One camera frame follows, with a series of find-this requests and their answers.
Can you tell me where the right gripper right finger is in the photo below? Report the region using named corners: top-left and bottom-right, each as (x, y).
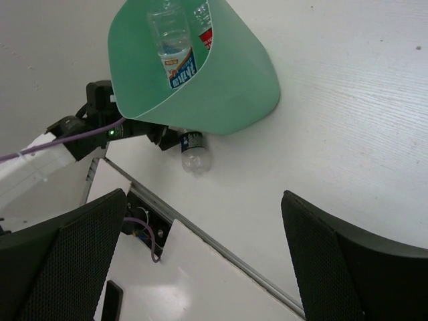
top-left (281, 191), bottom-right (427, 320)

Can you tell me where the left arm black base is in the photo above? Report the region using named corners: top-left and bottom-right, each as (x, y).
top-left (121, 191), bottom-right (172, 263)

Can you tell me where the blue white label clear bottle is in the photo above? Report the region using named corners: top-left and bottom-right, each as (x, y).
top-left (158, 47), bottom-right (197, 90)

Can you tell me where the Pepsi label plastic bottle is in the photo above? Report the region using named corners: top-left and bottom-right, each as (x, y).
top-left (179, 131), bottom-right (212, 175)

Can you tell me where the red label plastic bottle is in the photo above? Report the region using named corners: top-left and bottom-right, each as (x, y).
top-left (192, 1), bottom-right (213, 50)

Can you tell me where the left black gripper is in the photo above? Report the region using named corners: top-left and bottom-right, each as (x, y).
top-left (75, 80), bottom-right (181, 151)

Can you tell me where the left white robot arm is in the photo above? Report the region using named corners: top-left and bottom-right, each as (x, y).
top-left (1, 80), bottom-right (179, 207)

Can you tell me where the clear plastic bottle white cap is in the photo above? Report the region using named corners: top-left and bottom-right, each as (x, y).
top-left (146, 1), bottom-right (191, 57)

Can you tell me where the green plastic bin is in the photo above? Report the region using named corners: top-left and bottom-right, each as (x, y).
top-left (108, 1), bottom-right (280, 134)

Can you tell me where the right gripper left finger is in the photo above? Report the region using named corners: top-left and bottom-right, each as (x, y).
top-left (1, 189), bottom-right (126, 320)

